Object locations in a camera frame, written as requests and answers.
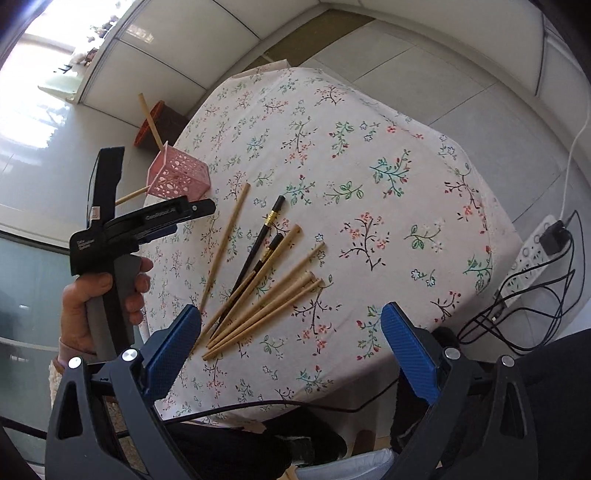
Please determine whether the bamboo chopstick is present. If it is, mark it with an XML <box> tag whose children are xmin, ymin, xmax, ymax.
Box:
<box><xmin>114</xmin><ymin>186</ymin><xmax>149</xmax><ymax>206</ymax></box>
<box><xmin>206</xmin><ymin>241</ymin><xmax>325</xmax><ymax>347</ymax></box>
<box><xmin>207</xmin><ymin>272</ymin><xmax>315</xmax><ymax>350</ymax></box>
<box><xmin>202</xmin><ymin>278</ymin><xmax>324</xmax><ymax>361</ymax></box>
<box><xmin>138</xmin><ymin>93</ymin><xmax>164</xmax><ymax>151</ymax></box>
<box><xmin>199</xmin><ymin>183</ymin><xmax>250</xmax><ymax>311</ymax></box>
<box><xmin>198</xmin><ymin>224</ymin><xmax>301</xmax><ymax>341</ymax></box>

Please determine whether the person's left hand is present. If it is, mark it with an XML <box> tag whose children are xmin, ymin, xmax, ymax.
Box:
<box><xmin>60</xmin><ymin>257</ymin><xmax>153</xmax><ymax>353</ymax></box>

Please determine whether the pink perforated utensil holder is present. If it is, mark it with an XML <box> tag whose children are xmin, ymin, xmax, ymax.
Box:
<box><xmin>146</xmin><ymin>143</ymin><xmax>211</xmax><ymax>201</ymax></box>

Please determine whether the brown bin with orange rim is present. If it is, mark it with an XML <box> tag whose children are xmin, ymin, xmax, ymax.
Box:
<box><xmin>134</xmin><ymin>101</ymin><xmax>189</xmax><ymax>153</ymax></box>

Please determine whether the white power strip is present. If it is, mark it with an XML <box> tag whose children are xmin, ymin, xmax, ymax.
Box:
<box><xmin>497</xmin><ymin>214</ymin><xmax>560</xmax><ymax>307</ymax></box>

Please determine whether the floral tablecloth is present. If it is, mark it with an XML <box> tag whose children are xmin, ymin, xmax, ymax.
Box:
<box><xmin>142</xmin><ymin>64</ymin><xmax>521</xmax><ymax>424</ymax></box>

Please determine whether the black power adapter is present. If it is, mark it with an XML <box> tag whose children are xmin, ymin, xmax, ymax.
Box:
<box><xmin>540</xmin><ymin>220</ymin><xmax>570</xmax><ymax>257</ymax></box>

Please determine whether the white cable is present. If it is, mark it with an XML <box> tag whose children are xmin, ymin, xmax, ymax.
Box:
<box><xmin>558</xmin><ymin>104</ymin><xmax>591</xmax><ymax>222</ymax></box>

